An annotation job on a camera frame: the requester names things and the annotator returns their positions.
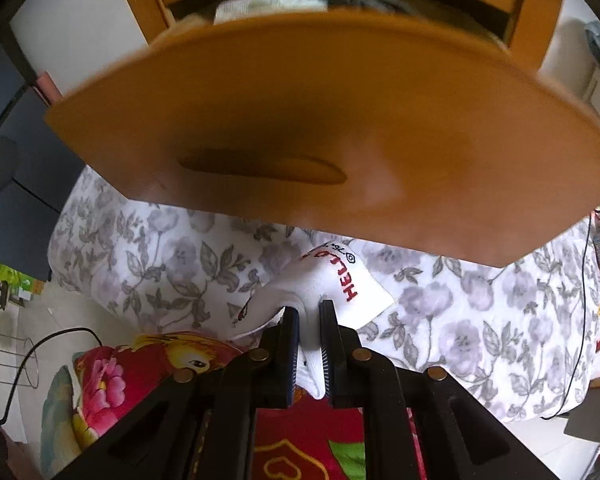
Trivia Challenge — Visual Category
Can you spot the white Hello Kitty sock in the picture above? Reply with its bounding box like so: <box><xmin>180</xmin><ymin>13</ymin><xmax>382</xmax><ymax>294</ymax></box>
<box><xmin>223</xmin><ymin>242</ymin><xmax>394</xmax><ymax>400</ymax></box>

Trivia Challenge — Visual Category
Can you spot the wooden drawer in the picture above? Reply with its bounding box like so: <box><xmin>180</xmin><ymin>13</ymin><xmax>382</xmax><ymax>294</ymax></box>
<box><xmin>46</xmin><ymin>11</ymin><xmax>600</xmax><ymax>266</ymax></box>

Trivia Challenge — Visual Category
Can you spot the red floral blanket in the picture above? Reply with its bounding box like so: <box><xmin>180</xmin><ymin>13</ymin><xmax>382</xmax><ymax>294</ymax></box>
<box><xmin>58</xmin><ymin>346</ymin><xmax>430</xmax><ymax>479</ymax></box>

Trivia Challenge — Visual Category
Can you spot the grey floral bedsheet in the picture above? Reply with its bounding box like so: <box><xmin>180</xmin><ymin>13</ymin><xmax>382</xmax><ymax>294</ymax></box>
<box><xmin>48</xmin><ymin>169</ymin><xmax>600</xmax><ymax>422</ymax></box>

